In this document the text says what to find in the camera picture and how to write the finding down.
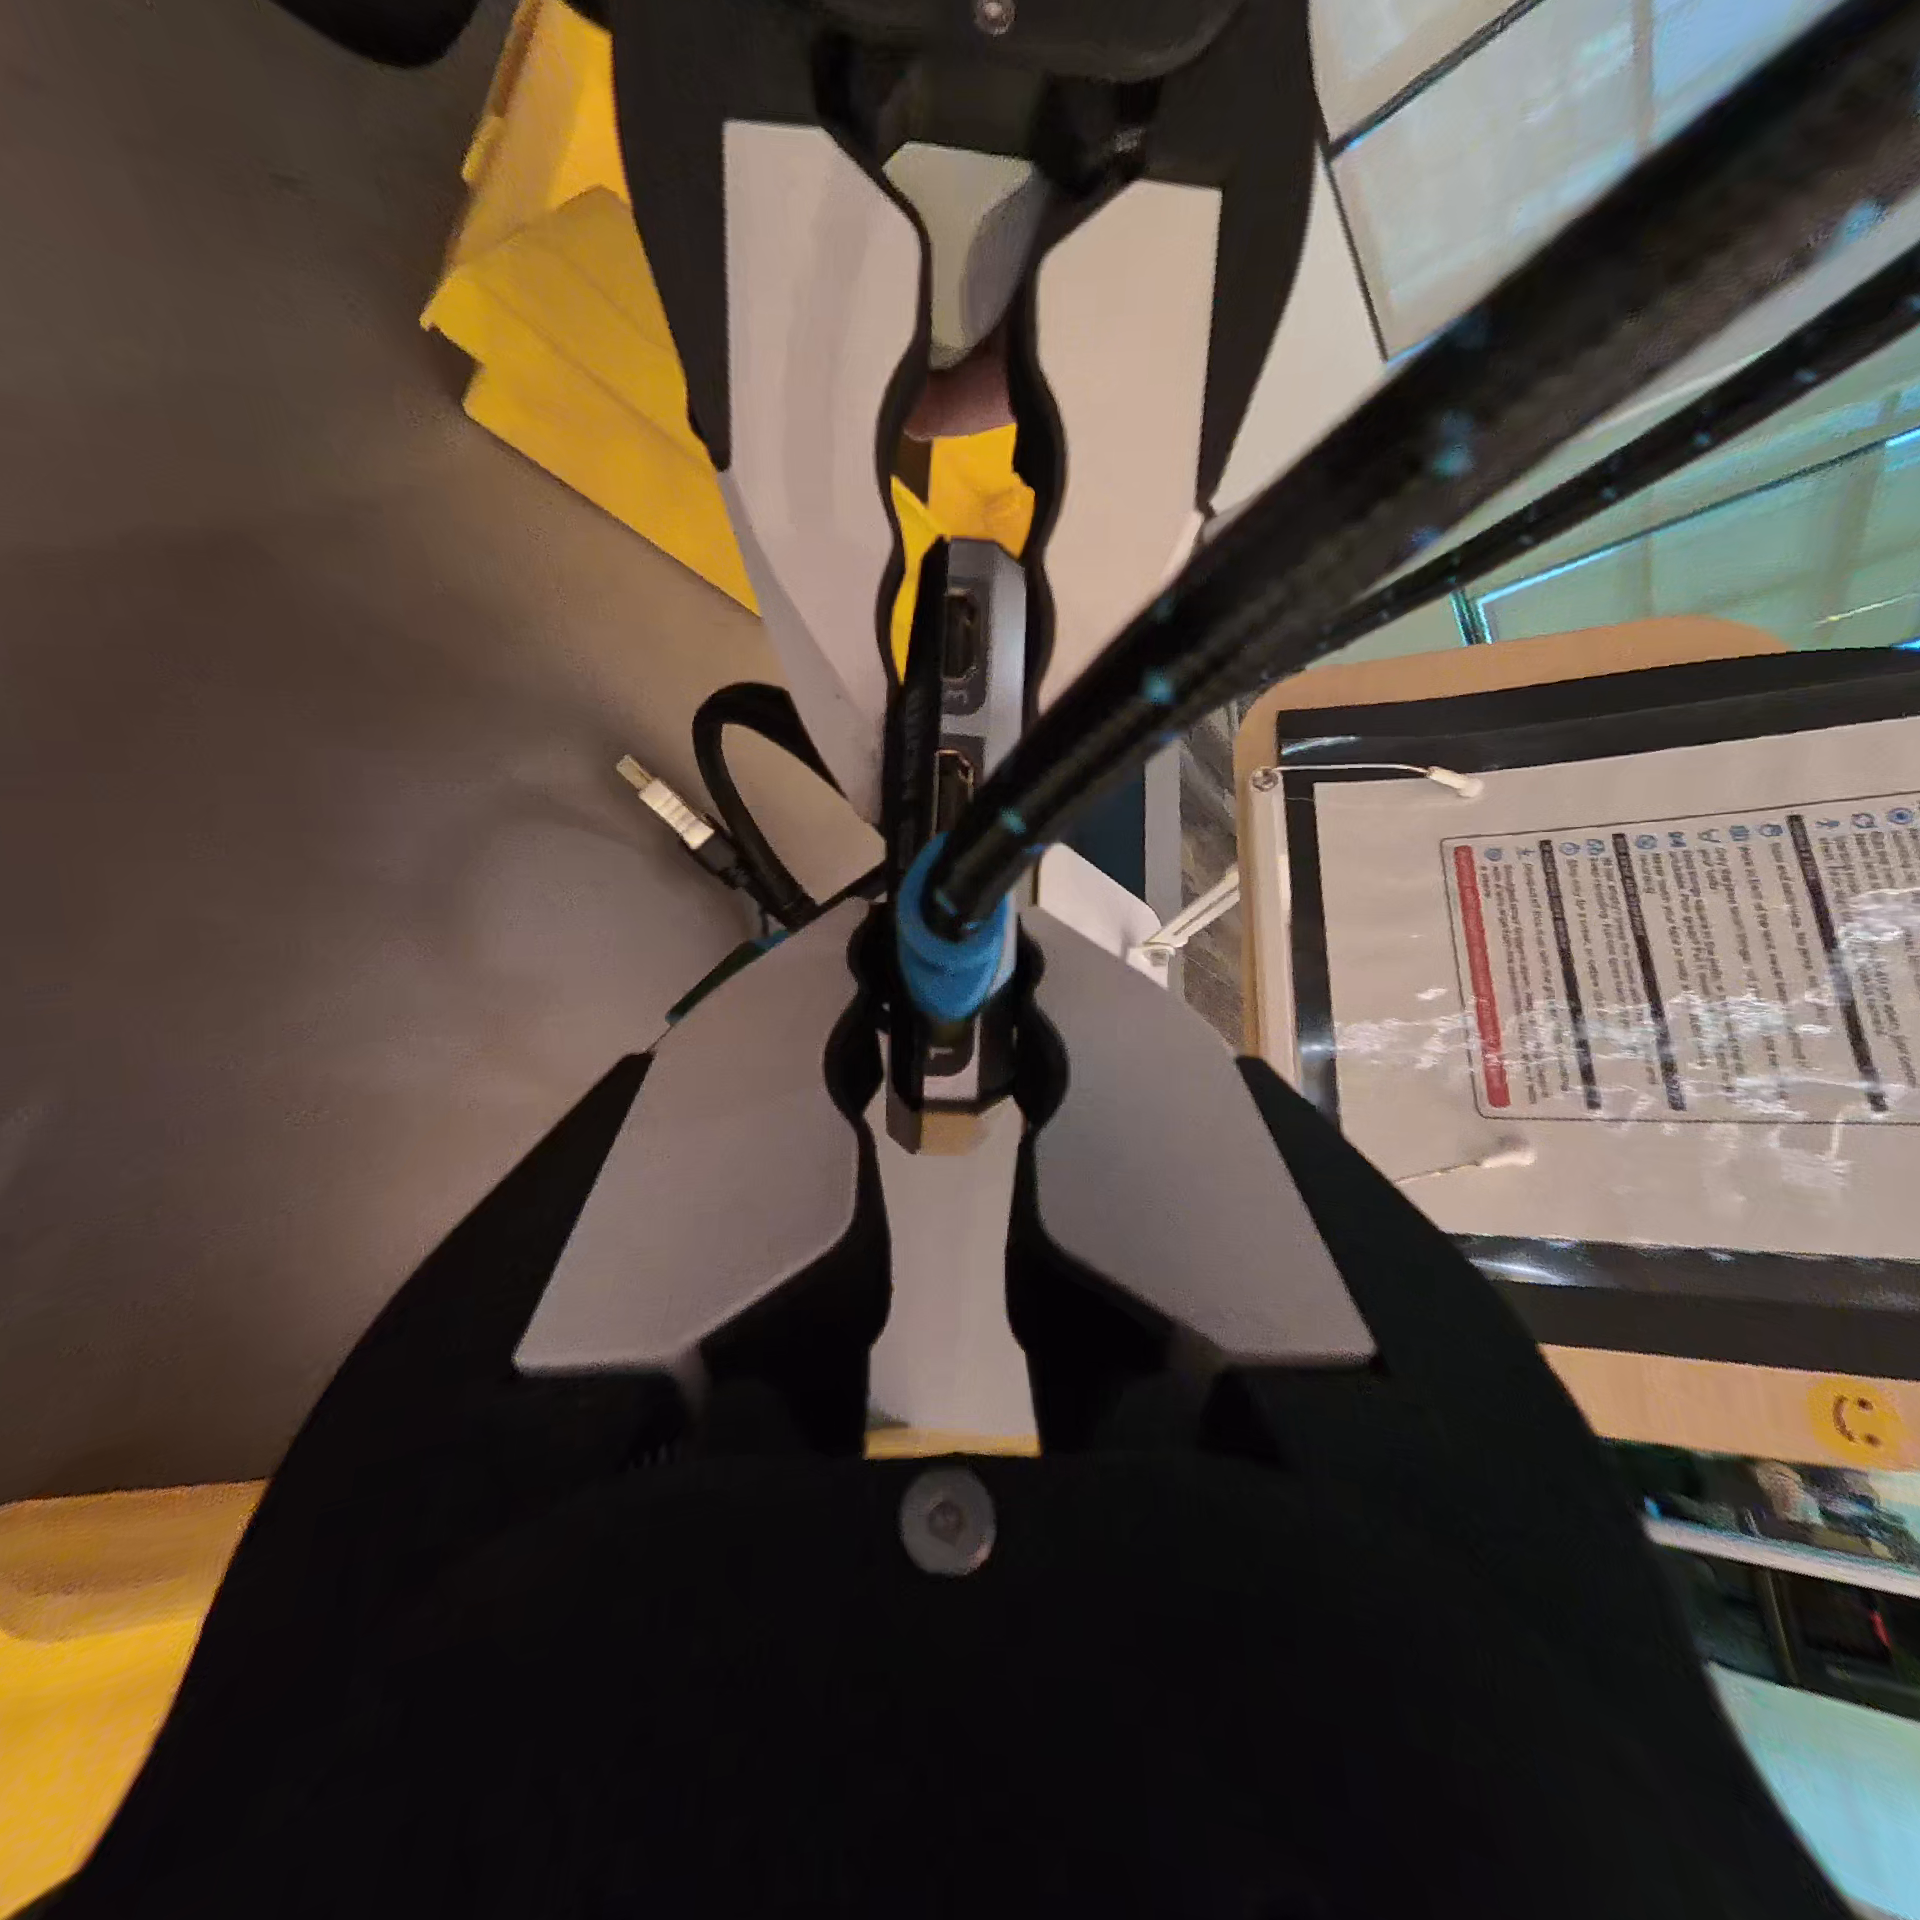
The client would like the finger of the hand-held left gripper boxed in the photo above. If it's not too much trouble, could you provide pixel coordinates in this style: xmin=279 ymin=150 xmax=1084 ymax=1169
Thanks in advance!
xmin=1013 ymin=166 xmax=1225 ymax=707
xmin=721 ymin=118 xmax=947 ymax=864

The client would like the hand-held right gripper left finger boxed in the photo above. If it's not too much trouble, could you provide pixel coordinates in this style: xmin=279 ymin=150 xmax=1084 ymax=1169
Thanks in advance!
xmin=515 ymin=912 xmax=889 ymax=1378

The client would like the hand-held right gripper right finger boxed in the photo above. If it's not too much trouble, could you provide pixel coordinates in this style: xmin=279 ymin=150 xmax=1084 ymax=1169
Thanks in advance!
xmin=1009 ymin=902 xmax=1377 ymax=1370

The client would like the yellow plastic bin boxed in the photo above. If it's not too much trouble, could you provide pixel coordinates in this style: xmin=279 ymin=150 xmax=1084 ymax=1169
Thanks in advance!
xmin=421 ymin=0 xmax=1038 ymax=620
xmin=0 ymin=1477 xmax=275 ymax=1920

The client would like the black braided hdmi cable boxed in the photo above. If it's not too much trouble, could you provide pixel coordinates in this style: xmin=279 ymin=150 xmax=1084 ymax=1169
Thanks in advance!
xmin=895 ymin=0 xmax=1920 ymax=1038

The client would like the person's left hand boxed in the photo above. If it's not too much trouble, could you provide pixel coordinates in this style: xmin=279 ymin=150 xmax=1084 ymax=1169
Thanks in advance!
xmin=902 ymin=364 xmax=1019 ymax=441

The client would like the white tablet stand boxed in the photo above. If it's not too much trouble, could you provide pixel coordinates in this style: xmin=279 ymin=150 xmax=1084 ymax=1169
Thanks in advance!
xmin=1031 ymin=848 xmax=1250 ymax=985

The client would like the instruction sheet in clear sleeve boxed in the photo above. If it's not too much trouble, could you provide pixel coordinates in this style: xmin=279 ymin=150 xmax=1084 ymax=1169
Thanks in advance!
xmin=1275 ymin=720 xmax=1920 ymax=1261

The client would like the wooden sign board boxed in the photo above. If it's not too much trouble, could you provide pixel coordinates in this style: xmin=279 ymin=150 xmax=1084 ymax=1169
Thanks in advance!
xmin=1231 ymin=613 xmax=1920 ymax=1474

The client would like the yellow smiley sticker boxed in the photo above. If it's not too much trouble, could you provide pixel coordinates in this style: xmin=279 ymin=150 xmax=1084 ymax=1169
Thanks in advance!
xmin=1804 ymin=1377 xmax=1905 ymax=1460

